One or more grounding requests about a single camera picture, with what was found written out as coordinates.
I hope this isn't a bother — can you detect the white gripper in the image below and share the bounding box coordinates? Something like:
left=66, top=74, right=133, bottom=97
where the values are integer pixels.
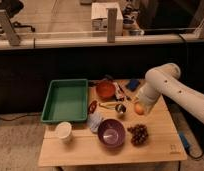
left=136, top=83, right=160, bottom=115

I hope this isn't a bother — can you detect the orange yellow apple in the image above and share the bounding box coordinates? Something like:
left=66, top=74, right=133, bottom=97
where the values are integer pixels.
left=134, top=103, right=144, bottom=115

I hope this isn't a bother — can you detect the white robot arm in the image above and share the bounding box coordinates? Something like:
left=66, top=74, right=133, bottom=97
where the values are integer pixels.
left=136, top=63, right=204, bottom=124

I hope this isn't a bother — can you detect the small metal measuring cup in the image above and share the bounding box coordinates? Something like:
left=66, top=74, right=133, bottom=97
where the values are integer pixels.
left=99, top=102, right=126, bottom=115

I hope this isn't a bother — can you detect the crumpled clear plastic cup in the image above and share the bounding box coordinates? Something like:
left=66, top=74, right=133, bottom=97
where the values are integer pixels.
left=87, top=112, right=103, bottom=133

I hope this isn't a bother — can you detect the white paper cup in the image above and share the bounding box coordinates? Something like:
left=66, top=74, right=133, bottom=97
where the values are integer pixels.
left=55, top=122, right=72, bottom=143

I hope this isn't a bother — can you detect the blue sponge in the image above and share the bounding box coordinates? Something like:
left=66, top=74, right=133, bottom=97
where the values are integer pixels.
left=125, top=79, right=140, bottom=91

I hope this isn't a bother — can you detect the bunch of red grapes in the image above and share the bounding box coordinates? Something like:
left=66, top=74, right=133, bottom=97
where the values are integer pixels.
left=127, top=124, right=149, bottom=146

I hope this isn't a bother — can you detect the purple bowl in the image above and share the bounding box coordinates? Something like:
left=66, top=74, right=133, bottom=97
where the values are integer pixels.
left=98, top=119, right=125, bottom=148

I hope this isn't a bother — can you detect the orange bowl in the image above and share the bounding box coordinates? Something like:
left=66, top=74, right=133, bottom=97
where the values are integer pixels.
left=96, top=81, right=115, bottom=99

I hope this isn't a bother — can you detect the blue device on floor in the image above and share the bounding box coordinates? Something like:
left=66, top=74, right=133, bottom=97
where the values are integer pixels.
left=179, top=132, right=190, bottom=149

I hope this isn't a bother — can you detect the green plastic tray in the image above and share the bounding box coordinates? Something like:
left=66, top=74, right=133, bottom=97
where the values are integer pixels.
left=41, top=79, right=88, bottom=124

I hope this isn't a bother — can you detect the white cardboard box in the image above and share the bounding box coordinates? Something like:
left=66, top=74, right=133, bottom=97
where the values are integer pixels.
left=91, top=2, right=123, bottom=35

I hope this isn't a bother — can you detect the black office chair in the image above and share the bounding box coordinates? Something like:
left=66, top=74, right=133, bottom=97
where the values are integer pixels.
left=0, top=0, right=36, bottom=32

